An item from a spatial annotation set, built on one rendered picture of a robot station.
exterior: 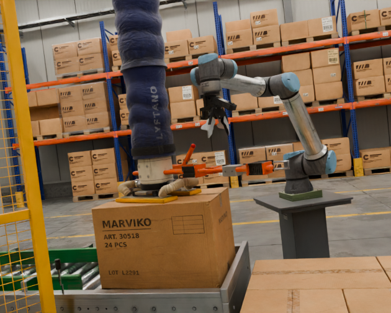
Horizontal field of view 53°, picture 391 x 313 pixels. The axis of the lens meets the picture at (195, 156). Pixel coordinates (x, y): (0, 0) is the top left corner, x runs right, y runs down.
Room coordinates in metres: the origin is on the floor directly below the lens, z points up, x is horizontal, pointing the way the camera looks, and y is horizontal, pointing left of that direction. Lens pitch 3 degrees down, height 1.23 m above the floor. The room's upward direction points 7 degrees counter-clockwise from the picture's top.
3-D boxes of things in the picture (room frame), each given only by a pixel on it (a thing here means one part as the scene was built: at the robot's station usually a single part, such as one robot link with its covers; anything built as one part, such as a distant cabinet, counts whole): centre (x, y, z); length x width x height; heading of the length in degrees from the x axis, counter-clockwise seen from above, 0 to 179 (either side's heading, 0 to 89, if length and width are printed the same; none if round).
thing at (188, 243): (2.00, 0.19, 0.75); 0.60 x 0.40 x 0.40; 73
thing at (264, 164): (1.62, -0.26, 1.08); 0.08 x 0.07 x 0.05; 52
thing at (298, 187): (2.65, -0.67, 0.84); 0.19 x 0.19 x 0.10
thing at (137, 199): (1.93, 0.27, 0.98); 0.34 x 0.10 x 0.05; 52
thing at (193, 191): (2.08, 0.15, 0.98); 0.34 x 0.10 x 0.05; 52
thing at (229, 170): (1.71, -0.15, 1.07); 0.07 x 0.07 x 0.04; 52
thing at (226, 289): (1.91, -0.14, 0.58); 0.70 x 0.03 x 0.06; 165
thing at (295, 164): (2.64, -0.67, 0.98); 0.17 x 0.15 x 0.18; 49
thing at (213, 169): (1.97, -0.02, 1.08); 0.93 x 0.30 x 0.04; 52
